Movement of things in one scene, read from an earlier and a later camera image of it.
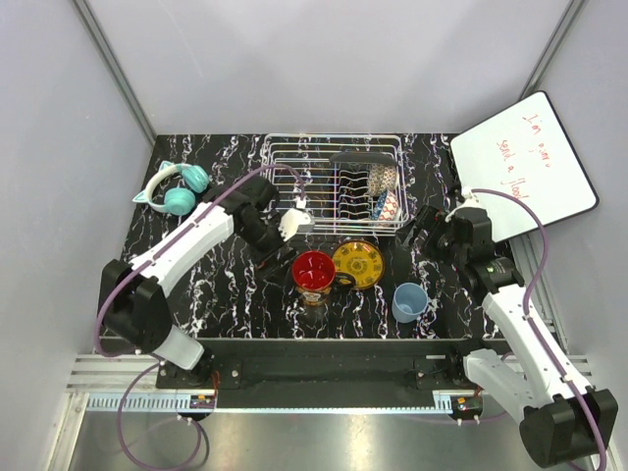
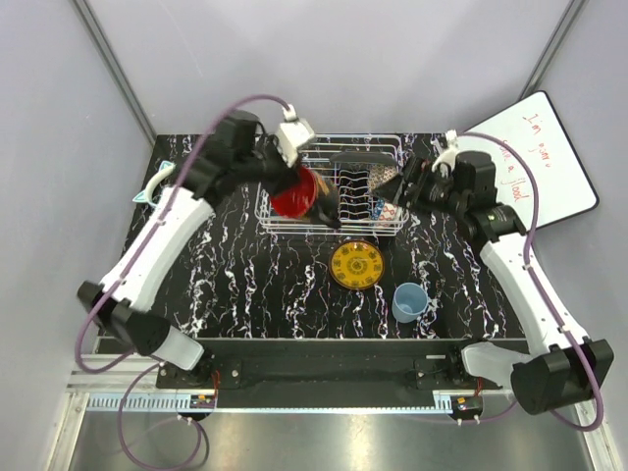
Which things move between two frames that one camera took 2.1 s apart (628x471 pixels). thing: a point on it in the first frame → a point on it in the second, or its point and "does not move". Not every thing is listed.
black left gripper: (267, 263) → (288, 177)
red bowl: (315, 275) → (301, 192)
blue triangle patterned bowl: (386, 208) does not move
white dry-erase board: (523, 152) does not move
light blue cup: (409, 301) does not move
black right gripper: (429, 219) → (417, 172)
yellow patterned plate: (362, 258) does not move
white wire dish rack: (351, 183) does not move
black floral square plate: (364, 157) does not move
